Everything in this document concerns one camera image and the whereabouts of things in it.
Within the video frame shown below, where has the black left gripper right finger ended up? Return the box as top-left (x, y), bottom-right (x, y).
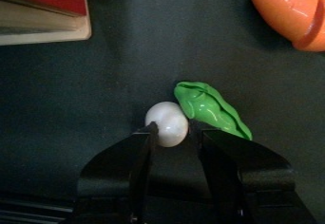
top-left (198, 128), bottom-right (318, 224)

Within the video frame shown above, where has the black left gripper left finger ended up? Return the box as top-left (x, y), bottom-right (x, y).
top-left (68, 121), bottom-right (161, 224)

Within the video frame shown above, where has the white toy egg half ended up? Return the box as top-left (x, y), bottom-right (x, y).
top-left (145, 101), bottom-right (190, 148)

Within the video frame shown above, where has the green toy pea pod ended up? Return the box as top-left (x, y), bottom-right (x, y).
top-left (173, 81), bottom-right (254, 141)

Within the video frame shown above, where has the red book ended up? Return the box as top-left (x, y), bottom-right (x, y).
top-left (0, 0), bottom-right (92, 47)

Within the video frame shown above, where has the orange toy carrot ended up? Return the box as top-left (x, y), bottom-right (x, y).
top-left (249, 0), bottom-right (325, 52)

